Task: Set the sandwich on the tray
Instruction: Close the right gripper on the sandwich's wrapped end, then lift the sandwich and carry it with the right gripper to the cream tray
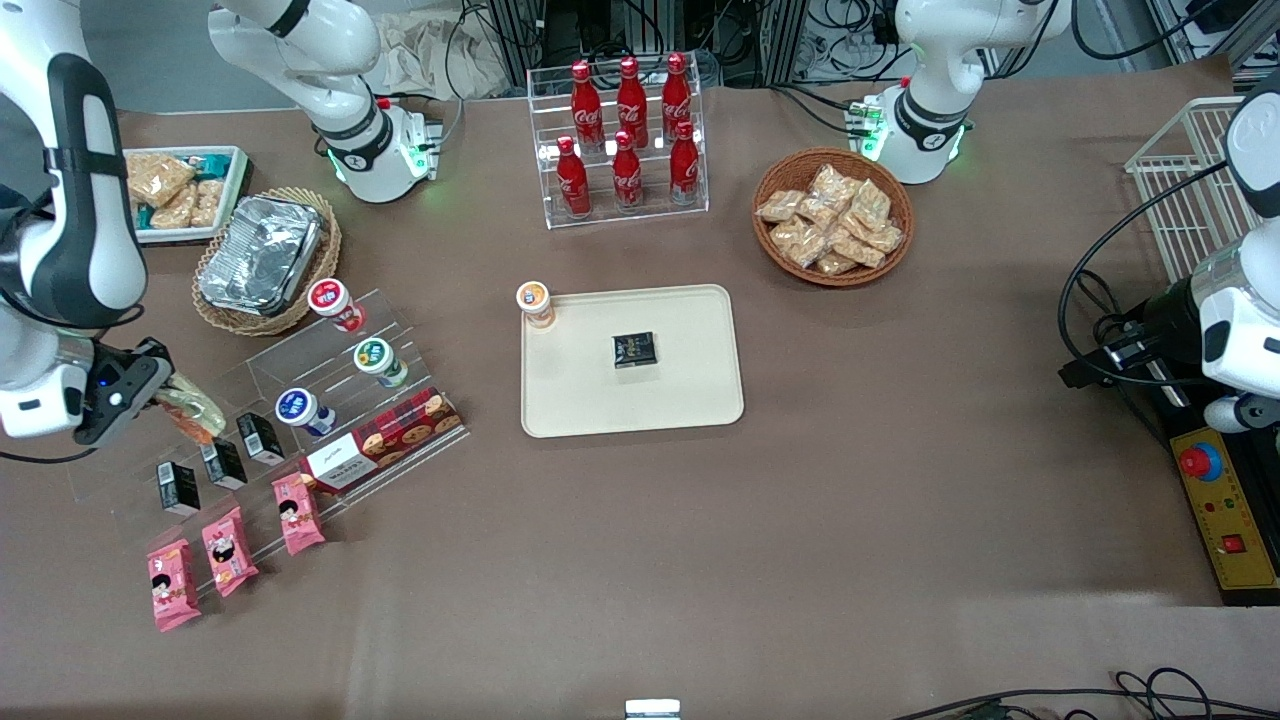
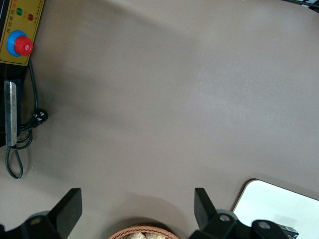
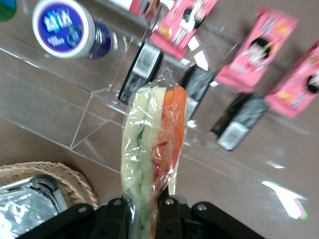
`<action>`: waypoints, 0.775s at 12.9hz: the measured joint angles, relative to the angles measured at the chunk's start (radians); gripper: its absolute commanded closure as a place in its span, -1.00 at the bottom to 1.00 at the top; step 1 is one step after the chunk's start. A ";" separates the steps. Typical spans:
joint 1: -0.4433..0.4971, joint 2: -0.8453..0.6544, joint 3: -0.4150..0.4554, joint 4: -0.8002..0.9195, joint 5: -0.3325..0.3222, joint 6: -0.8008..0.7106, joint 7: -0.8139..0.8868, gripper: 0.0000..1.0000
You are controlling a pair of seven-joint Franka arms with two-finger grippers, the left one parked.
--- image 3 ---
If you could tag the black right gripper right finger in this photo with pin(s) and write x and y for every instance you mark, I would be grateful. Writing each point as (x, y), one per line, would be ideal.
(172, 219)

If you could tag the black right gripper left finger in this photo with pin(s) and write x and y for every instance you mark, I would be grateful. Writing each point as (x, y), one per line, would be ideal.
(109, 219)

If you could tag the plastic triangle sandwich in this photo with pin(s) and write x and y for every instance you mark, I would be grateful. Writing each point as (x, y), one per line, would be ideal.
(142, 149)

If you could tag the light wicker basket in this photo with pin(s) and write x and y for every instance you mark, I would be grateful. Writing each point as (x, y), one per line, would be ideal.
(74, 179)

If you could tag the brown table cloth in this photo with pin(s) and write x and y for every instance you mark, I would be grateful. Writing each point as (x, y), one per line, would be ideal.
(249, 186)

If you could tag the aluminium foil container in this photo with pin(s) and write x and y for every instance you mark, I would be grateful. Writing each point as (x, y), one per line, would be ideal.
(25, 211)

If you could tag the clear acrylic tiered display stand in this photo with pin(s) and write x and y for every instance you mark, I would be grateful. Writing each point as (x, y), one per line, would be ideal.
(74, 107)

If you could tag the small black carton box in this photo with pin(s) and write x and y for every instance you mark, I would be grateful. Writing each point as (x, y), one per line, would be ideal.
(239, 119)
(197, 84)
(139, 72)

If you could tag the pink snack packet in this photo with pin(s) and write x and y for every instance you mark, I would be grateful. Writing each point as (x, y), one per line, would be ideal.
(299, 87)
(256, 49)
(184, 22)

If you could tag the blue lid yogurt cup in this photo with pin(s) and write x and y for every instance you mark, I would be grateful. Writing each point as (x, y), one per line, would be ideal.
(62, 27)

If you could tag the green lid yogurt cup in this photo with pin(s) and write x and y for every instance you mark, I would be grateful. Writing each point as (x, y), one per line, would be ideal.
(6, 8)

